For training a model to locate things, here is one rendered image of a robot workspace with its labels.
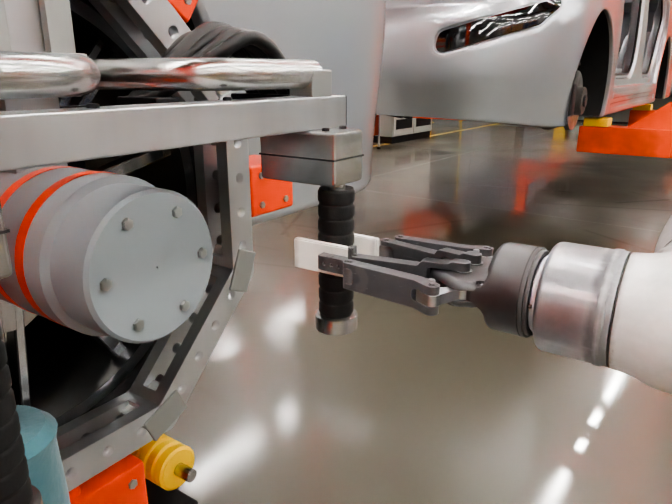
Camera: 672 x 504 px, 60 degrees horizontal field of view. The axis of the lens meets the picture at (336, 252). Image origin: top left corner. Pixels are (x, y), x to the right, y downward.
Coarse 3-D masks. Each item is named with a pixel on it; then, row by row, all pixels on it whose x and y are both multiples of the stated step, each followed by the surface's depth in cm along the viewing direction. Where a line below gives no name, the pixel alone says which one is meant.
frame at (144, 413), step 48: (96, 0) 59; (144, 0) 59; (144, 48) 64; (192, 96) 71; (240, 144) 73; (240, 192) 74; (240, 240) 76; (240, 288) 77; (192, 336) 73; (144, 384) 72; (192, 384) 73; (96, 432) 64; (144, 432) 68
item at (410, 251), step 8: (384, 240) 57; (392, 240) 57; (392, 248) 56; (400, 248) 56; (408, 248) 55; (416, 248) 55; (424, 248) 55; (448, 248) 53; (400, 256) 56; (408, 256) 55; (416, 256) 54; (424, 256) 54; (432, 256) 53; (440, 256) 53; (448, 256) 52; (456, 256) 51; (464, 256) 51; (472, 256) 50; (480, 256) 50
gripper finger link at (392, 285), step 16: (352, 272) 50; (368, 272) 49; (384, 272) 48; (400, 272) 48; (352, 288) 51; (368, 288) 50; (384, 288) 49; (400, 288) 48; (416, 288) 46; (432, 288) 45; (416, 304) 47
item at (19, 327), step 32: (96, 32) 65; (96, 96) 79; (96, 160) 88; (128, 160) 72; (160, 160) 79; (192, 192) 79; (0, 320) 62; (32, 320) 87; (32, 352) 81; (64, 352) 79; (96, 352) 78; (128, 352) 76; (32, 384) 74; (64, 384) 74; (96, 384) 73; (64, 416) 68
